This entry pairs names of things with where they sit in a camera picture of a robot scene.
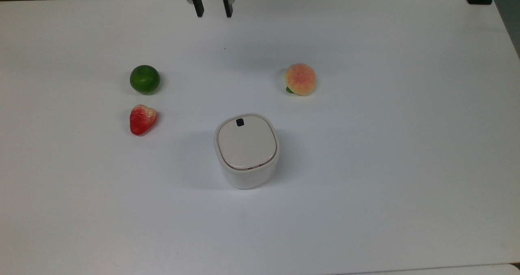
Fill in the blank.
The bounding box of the orange yellow toy peach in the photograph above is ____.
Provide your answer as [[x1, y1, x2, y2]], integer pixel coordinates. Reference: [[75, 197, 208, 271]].
[[285, 63, 316, 96]]

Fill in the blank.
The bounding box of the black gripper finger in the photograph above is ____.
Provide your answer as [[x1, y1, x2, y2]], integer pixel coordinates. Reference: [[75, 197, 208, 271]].
[[214, 0, 243, 18], [178, 0, 205, 18]]

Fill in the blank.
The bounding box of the white garbage bin with lid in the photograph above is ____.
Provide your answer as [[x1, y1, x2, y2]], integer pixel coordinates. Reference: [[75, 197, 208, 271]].
[[214, 113, 280, 190]]

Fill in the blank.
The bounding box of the red toy strawberry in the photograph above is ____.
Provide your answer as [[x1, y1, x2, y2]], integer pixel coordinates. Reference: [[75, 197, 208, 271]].
[[130, 104, 158, 136]]

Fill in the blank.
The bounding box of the green toy lime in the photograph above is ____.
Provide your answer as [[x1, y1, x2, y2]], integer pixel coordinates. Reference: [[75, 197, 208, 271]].
[[130, 65, 160, 95]]

